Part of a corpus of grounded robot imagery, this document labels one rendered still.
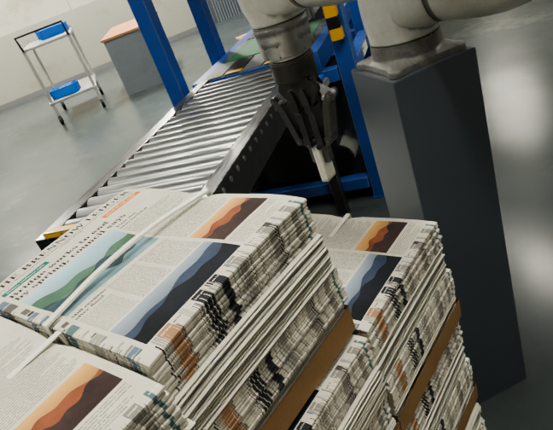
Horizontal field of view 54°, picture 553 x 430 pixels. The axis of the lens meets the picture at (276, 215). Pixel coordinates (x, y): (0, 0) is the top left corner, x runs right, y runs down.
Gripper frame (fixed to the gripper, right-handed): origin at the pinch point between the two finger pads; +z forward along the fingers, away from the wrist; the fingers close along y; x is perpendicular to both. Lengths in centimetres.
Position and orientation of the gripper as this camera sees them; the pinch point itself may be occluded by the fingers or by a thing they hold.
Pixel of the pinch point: (323, 161)
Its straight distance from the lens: 100.3
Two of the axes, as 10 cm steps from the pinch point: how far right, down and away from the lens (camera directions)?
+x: 5.3, -5.6, 6.4
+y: 7.9, 0.4, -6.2
